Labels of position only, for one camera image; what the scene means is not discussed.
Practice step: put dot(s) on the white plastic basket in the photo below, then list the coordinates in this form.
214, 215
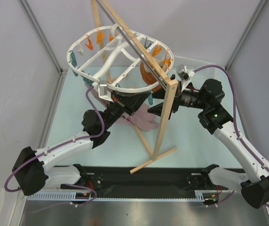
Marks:
194, 64

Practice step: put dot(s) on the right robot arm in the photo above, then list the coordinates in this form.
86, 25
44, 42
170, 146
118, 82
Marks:
253, 183

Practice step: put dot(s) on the mauve cloth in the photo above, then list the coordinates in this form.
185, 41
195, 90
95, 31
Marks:
141, 118

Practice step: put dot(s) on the white round clip hanger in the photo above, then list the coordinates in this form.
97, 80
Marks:
104, 54

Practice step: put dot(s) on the orange brown garment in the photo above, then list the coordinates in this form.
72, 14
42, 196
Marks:
148, 77

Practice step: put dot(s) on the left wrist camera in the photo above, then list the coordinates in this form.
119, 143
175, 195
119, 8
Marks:
103, 91

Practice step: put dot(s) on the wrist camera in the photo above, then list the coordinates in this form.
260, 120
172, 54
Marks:
185, 75
103, 91

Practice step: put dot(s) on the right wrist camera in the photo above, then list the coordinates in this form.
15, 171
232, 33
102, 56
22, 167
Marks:
185, 75

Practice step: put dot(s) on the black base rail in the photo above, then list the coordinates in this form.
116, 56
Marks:
147, 183

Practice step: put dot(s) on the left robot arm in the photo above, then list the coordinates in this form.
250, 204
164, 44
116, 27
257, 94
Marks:
36, 169

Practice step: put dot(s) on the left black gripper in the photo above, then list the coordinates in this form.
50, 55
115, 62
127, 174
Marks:
129, 102

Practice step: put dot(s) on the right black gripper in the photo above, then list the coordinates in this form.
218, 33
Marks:
175, 102

